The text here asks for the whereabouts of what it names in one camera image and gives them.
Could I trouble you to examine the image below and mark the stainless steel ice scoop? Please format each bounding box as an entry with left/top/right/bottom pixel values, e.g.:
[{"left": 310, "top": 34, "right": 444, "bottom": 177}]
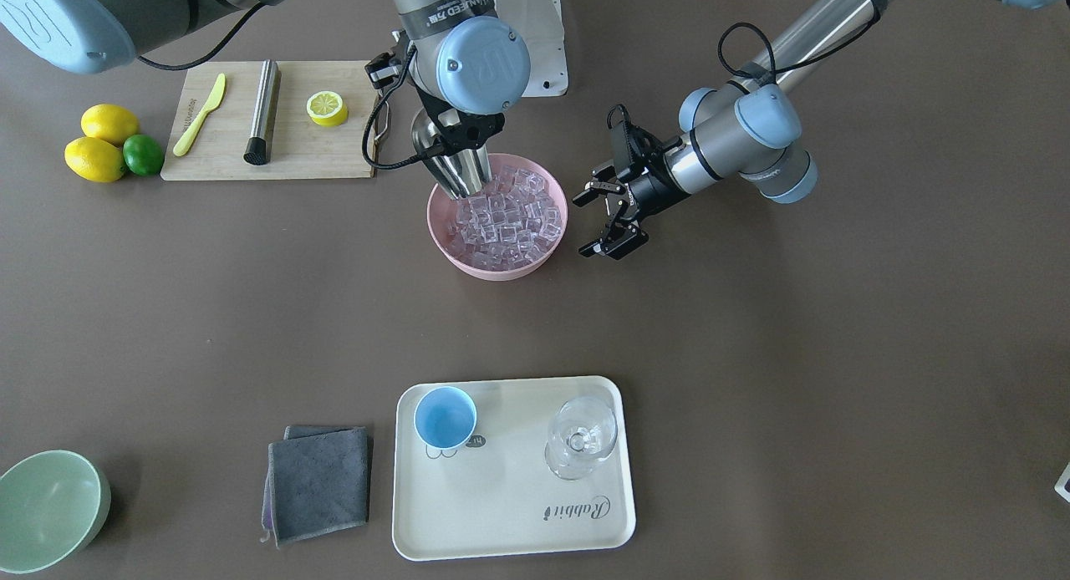
[{"left": 411, "top": 110, "right": 492, "bottom": 200}]

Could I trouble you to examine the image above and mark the lower whole lemon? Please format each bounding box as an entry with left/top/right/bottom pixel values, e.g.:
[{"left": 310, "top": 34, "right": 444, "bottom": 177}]
[{"left": 64, "top": 137, "right": 129, "bottom": 183}]

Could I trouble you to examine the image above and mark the grey folded cloth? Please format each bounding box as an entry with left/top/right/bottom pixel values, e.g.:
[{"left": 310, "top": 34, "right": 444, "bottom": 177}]
[{"left": 261, "top": 425, "right": 372, "bottom": 548}]

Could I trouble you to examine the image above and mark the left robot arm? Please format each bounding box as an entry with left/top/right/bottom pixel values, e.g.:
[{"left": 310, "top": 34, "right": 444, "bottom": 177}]
[{"left": 574, "top": 0, "right": 895, "bottom": 260}]

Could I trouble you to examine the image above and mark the green lime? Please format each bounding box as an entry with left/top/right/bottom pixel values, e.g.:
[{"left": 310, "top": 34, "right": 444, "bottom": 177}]
[{"left": 122, "top": 134, "right": 165, "bottom": 175}]

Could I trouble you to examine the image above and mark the yellow plastic knife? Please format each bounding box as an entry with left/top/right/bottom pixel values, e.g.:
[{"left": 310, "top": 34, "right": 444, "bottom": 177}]
[{"left": 171, "top": 73, "right": 228, "bottom": 157}]

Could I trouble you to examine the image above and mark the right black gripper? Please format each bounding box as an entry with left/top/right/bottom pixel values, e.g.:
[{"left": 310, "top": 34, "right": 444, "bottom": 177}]
[{"left": 415, "top": 85, "right": 506, "bottom": 161}]

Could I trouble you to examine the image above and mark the white object at edge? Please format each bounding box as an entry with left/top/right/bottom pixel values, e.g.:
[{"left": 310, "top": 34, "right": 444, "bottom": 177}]
[{"left": 1054, "top": 465, "right": 1070, "bottom": 503}]

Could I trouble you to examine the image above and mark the light blue cup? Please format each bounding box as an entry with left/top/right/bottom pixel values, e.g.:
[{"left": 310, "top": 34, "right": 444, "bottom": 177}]
[{"left": 414, "top": 386, "right": 477, "bottom": 451}]

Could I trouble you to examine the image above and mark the pink bowl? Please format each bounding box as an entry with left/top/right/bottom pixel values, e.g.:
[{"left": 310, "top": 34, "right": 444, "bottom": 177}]
[{"left": 425, "top": 154, "right": 568, "bottom": 283}]

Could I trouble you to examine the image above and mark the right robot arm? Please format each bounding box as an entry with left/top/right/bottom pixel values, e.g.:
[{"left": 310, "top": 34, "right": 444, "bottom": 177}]
[{"left": 3, "top": 0, "right": 531, "bottom": 161}]

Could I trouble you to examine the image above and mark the bamboo cutting board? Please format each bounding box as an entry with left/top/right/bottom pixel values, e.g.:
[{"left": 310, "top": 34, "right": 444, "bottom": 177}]
[{"left": 161, "top": 59, "right": 379, "bottom": 181}]

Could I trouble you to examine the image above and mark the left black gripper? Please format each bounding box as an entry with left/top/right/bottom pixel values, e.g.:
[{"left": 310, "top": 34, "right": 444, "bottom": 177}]
[{"left": 572, "top": 120, "right": 689, "bottom": 260}]

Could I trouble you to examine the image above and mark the light green bowl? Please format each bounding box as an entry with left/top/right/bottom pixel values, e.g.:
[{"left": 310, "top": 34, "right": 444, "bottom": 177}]
[{"left": 1, "top": 451, "right": 111, "bottom": 575}]

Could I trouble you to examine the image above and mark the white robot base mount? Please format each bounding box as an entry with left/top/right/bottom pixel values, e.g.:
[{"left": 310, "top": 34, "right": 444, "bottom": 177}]
[{"left": 496, "top": 0, "right": 569, "bottom": 98}]

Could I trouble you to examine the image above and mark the halved lemon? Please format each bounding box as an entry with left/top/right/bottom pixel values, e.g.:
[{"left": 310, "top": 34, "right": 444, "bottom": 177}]
[{"left": 305, "top": 91, "right": 349, "bottom": 127}]

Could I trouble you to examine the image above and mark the clear wine glass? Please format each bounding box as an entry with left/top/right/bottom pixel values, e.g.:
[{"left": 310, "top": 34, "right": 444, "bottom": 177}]
[{"left": 545, "top": 394, "right": 620, "bottom": 480}]

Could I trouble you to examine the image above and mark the whole lemon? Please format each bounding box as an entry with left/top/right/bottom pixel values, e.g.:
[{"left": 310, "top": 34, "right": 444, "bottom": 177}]
[
  {"left": 79, "top": 103, "right": 140, "bottom": 147},
  {"left": 64, "top": 137, "right": 129, "bottom": 183}
]

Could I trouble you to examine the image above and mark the upper whole lemon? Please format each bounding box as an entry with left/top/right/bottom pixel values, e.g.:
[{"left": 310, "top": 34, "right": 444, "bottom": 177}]
[{"left": 79, "top": 103, "right": 140, "bottom": 147}]

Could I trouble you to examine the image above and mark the cream serving tray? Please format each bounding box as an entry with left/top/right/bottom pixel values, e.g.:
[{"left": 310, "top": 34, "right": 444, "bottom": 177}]
[{"left": 391, "top": 375, "right": 637, "bottom": 561}]

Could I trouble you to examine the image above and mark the steel muddler black tip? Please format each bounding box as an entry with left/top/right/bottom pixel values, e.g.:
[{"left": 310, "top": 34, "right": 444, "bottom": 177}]
[{"left": 243, "top": 59, "right": 282, "bottom": 165}]

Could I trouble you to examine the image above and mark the pile of clear ice cubes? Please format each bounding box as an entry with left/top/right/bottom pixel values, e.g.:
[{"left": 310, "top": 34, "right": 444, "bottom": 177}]
[{"left": 443, "top": 165, "right": 566, "bottom": 272}]

